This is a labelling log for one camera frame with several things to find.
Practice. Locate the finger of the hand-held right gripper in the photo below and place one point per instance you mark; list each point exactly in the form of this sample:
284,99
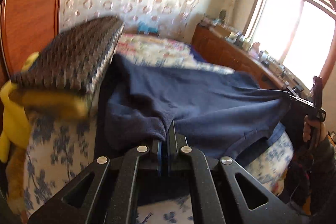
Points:
299,100

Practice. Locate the person's right forearm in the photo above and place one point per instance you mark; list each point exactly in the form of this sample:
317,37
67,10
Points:
325,174

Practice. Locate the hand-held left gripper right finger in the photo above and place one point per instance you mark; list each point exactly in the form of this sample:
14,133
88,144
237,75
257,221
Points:
172,158

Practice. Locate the pink floral bedsheet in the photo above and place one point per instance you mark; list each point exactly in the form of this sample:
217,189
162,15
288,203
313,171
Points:
162,49

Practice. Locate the wooden frame window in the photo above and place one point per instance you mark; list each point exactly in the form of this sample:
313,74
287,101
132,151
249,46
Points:
294,24

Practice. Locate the blue plastic bag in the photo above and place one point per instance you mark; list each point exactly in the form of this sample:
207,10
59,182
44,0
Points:
147,28

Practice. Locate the circle pattern dark pillow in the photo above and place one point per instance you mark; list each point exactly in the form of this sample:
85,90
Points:
76,56

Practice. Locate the wooden louvered wardrobe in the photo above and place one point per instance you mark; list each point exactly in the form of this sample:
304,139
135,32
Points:
29,16

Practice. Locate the long wooden cabinet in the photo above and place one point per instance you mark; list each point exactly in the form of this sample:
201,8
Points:
225,53

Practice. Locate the dark plaid cloth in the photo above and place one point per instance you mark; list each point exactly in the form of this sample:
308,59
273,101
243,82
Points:
299,174

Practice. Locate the navy bed sheet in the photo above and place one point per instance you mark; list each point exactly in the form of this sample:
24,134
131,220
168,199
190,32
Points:
197,54

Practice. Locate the person's right hand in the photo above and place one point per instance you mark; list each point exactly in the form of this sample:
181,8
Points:
307,130

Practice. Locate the navy printed t-shirt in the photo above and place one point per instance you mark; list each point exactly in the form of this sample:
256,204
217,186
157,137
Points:
199,98

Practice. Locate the yellow plush toy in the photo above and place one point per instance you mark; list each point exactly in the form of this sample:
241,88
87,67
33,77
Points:
14,113

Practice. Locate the blue floral white bed cover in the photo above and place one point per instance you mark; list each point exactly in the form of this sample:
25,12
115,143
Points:
60,150

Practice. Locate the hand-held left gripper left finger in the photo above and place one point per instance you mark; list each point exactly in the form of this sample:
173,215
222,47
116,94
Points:
158,157

